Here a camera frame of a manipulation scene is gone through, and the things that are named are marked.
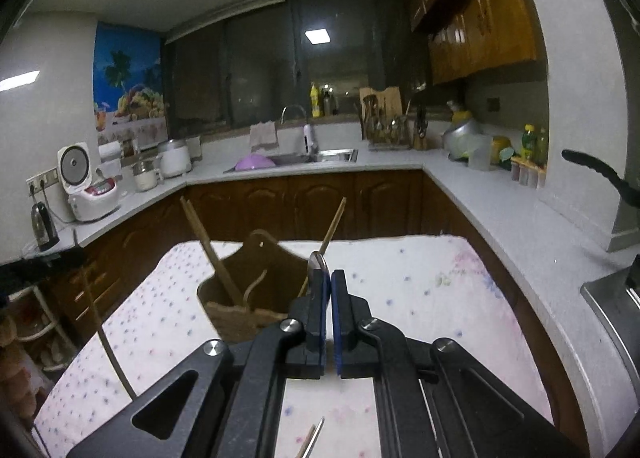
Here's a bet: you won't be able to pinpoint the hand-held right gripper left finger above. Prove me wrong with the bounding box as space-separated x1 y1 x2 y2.
65 268 331 458

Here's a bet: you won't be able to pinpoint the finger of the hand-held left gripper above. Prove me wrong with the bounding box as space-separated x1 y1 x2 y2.
20 245 87 273

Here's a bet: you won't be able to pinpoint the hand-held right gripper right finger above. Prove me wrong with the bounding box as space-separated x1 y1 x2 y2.
331 269 592 458

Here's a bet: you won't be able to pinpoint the metal spoon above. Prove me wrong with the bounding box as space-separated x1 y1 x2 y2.
306 250 331 290

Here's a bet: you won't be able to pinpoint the wooden utensil holder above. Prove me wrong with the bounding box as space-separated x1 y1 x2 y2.
196 229 322 345

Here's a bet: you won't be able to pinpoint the wooden chopstick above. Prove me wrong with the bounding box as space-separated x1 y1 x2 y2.
299 196 347 298
183 195 247 307
179 196 245 307
72 230 137 400

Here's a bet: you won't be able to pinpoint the person's left hand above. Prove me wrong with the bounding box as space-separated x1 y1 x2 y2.
0 318 37 421

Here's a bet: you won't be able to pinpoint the white storage rack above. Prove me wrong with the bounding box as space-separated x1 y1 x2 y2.
9 282 82 375

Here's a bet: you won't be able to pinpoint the white rice cooker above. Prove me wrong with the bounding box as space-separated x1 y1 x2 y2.
56 143 124 224

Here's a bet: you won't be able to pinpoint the white floral tablecloth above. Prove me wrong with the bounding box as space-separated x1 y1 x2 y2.
32 234 556 458

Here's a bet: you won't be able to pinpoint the wooden lower cabinets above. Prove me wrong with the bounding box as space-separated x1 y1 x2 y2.
47 169 586 439

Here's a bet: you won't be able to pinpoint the wooden cabinets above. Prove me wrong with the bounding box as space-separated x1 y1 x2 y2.
47 169 586 439
399 0 547 87

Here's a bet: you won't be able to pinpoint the paper towel roll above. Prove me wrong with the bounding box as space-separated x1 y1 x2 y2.
98 140 124 163

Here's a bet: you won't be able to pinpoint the small white pot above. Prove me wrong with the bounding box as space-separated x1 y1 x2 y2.
131 161 164 193

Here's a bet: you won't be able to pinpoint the white electric pot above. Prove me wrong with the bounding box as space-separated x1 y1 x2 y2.
155 139 194 178

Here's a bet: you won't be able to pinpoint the steel kitchen sink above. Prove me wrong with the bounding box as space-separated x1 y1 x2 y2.
272 147 360 164

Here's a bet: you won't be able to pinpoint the purple plastic bowl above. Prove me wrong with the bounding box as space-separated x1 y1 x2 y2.
234 154 277 172

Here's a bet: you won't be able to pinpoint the hanging dish cloth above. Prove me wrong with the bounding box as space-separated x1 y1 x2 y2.
249 120 280 150

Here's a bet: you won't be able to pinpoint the countertop utensil rack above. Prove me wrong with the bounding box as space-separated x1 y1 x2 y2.
367 109 411 149

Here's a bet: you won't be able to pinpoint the chrome kitchen faucet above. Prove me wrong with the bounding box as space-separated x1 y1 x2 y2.
280 104 309 155

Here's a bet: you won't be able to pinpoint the knife block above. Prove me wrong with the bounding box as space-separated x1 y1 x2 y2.
413 105 431 150

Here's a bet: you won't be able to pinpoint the clear plastic container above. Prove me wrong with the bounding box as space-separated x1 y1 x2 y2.
467 135 494 173

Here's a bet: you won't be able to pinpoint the upturned metal bowl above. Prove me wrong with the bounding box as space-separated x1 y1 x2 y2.
441 120 484 162

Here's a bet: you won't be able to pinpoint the wooden cutting board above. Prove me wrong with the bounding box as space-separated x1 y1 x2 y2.
358 85 404 120

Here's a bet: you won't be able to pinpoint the yellow container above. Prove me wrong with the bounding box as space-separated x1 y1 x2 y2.
489 136 514 164

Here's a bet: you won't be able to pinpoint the row of spice jars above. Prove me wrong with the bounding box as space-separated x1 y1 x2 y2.
510 160 547 189

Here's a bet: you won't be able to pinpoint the dark kitchen window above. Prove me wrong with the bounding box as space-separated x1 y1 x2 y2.
162 0 432 132

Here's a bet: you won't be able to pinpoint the green yellow-capped bottle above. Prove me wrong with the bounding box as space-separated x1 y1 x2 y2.
520 123 539 162

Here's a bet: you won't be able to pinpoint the gas stove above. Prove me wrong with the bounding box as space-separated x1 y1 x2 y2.
579 257 640 376

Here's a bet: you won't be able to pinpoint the black wok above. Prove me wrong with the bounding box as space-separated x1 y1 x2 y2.
560 148 640 210

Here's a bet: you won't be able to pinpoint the wooden upper cabinets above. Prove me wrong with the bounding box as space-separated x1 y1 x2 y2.
399 0 547 87

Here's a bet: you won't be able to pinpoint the wall socket strip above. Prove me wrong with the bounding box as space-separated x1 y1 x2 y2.
25 167 60 197

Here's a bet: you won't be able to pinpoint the tropical fruit wall poster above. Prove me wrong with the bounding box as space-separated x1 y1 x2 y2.
93 20 166 147

